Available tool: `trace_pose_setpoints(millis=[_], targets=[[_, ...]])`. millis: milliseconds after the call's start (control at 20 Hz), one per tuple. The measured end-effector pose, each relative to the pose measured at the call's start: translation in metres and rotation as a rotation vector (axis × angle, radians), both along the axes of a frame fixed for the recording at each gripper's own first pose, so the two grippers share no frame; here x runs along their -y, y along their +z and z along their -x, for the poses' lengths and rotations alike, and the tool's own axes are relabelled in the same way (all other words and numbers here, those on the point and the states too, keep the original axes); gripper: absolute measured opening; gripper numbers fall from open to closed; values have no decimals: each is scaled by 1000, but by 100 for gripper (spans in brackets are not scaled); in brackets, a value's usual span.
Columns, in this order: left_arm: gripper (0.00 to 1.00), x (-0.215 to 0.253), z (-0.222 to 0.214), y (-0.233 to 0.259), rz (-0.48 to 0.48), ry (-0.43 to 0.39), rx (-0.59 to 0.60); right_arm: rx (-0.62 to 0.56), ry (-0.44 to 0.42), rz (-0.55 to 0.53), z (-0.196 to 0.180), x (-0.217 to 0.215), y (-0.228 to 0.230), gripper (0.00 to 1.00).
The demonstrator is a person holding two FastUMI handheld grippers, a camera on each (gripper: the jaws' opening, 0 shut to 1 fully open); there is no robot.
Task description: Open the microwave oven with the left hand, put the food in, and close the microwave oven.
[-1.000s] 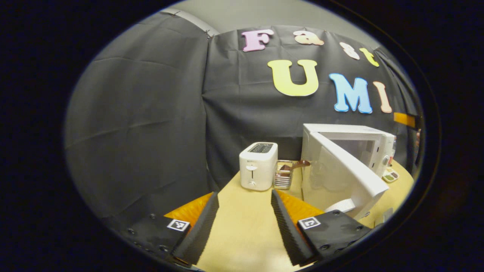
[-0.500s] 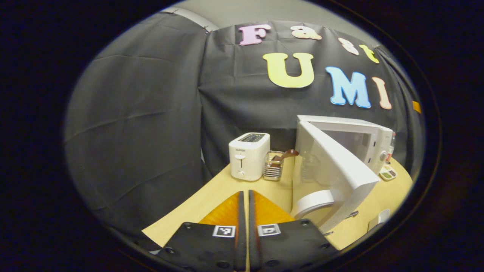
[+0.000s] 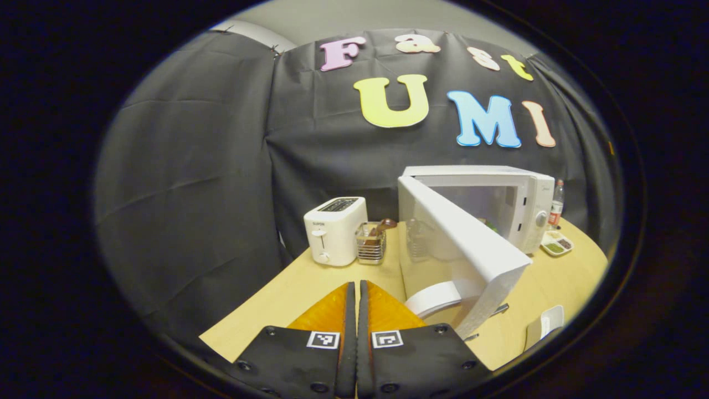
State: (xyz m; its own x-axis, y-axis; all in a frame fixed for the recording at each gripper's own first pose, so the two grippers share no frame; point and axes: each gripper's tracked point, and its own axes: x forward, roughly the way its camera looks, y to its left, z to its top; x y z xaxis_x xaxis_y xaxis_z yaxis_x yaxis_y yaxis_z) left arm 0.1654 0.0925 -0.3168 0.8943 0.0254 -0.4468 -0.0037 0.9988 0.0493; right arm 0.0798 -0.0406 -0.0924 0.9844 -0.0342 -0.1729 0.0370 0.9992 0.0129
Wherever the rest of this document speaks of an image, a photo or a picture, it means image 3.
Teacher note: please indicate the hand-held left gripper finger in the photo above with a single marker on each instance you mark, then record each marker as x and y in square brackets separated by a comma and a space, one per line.
[363, 354]
[349, 354]

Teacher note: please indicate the white microwave oven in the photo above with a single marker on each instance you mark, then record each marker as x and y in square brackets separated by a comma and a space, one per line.
[482, 255]

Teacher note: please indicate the sandwich with green lettuce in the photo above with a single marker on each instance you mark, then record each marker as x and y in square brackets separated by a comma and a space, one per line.
[490, 225]

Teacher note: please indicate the white toaster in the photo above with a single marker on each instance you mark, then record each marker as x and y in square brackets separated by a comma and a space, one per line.
[332, 233]

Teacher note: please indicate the brown utensil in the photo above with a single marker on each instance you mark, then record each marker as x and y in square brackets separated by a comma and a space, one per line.
[385, 224]

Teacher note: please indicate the white rectangular plate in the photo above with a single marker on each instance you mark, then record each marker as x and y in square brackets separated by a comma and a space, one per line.
[545, 324]

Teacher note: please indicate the white divided tray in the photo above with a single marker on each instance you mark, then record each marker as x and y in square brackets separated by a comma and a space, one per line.
[548, 239]

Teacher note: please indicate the pile of green beans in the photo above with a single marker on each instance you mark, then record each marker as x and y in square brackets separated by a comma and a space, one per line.
[554, 247]

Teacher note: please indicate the red label plastic bottle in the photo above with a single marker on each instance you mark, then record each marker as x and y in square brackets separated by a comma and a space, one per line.
[556, 208]

